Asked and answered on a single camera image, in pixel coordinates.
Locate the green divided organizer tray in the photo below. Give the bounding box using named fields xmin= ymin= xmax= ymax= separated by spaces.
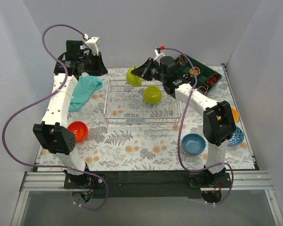
xmin=176 ymin=56 xmax=222 ymax=96

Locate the blue ceramic bowl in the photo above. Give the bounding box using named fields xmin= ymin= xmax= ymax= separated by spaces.
xmin=181 ymin=133 xmax=206 ymax=155

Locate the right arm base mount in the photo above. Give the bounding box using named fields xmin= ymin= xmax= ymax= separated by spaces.
xmin=186 ymin=163 xmax=234 ymax=206

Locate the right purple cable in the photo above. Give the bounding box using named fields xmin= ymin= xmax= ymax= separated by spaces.
xmin=155 ymin=47 xmax=234 ymax=208

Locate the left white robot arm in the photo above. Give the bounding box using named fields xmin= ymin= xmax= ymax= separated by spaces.
xmin=33 ymin=37 xmax=108 ymax=188

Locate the white wire dish rack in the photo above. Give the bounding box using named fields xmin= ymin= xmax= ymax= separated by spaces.
xmin=104 ymin=79 xmax=182 ymax=125

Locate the purple cable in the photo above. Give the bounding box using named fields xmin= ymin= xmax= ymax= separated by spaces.
xmin=155 ymin=47 xmax=234 ymax=208
xmin=1 ymin=24 xmax=109 ymax=211

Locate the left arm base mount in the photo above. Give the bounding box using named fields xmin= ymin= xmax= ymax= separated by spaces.
xmin=63 ymin=169 xmax=105 ymax=203

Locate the brown patterned rolled sock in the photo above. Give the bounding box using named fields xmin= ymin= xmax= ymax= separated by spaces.
xmin=175 ymin=55 xmax=187 ymax=68

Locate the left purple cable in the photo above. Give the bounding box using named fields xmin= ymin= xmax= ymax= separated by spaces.
xmin=1 ymin=24 xmax=109 ymax=211

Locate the floral patterned table mat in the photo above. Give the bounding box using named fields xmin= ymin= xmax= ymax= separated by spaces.
xmin=36 ymin=66 xmax=257 ymax=172

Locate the orange yellow bowl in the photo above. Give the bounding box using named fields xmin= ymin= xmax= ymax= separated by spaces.
xmin=216 ymin=107 xmax=239 ymax=123

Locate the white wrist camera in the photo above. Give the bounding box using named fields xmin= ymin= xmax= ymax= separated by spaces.
xmin=83 ymin=34 xmax=101 ymax=56
xmin=154 ymin=46 xmax=166 ymax=63

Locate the yellow rolled sock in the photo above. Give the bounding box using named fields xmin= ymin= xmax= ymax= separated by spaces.
xmin=189 ymin=67 xmax=201 ymax=77

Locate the red orange bowl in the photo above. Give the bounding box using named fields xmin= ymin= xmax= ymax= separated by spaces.
xmin=67 ymin=121 xmax=89 ymax=143

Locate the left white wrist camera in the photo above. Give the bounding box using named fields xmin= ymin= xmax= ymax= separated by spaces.
xmin=83 ymin=34 xmax=101 ymax=56

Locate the lime green bowl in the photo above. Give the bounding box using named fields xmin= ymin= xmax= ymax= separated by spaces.
xmin=143 ymin=86 xmax=162 ymax=104
xmin=125 ymin=66 xmax=142 ymax=87

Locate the aluminium frame rail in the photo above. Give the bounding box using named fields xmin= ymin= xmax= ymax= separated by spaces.
xmin=21 ymin=170 xmax=274 ymax=191

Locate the pink black rolled sock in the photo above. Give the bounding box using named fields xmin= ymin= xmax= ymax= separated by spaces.
xmin=197 ymin=84 xmax=209 ymax=95

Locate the blue white patterned bowl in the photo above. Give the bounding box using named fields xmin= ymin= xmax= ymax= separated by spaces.
xmin=229 ymin=126 xmax=244 ymax=145

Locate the black white rolled sock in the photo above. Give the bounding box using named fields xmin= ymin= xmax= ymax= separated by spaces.
xmin=183 ymin=73 xmax=195 ymax=85

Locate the red black rolled sock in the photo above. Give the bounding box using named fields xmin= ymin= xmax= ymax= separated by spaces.
xmin=206 ymin=73 xmax=220 ymax=87

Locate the teal cloth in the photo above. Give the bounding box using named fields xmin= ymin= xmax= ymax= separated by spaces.
xmin=68 ymin=75 xmax=103 ymax=112

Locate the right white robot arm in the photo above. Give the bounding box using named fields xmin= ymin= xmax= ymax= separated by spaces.
xmin=131 ymin=56 xmax=236 ymax=187

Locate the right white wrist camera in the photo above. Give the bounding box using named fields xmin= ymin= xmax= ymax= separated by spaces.
xmin=154 ymin=46 xmax=166 ymax=63

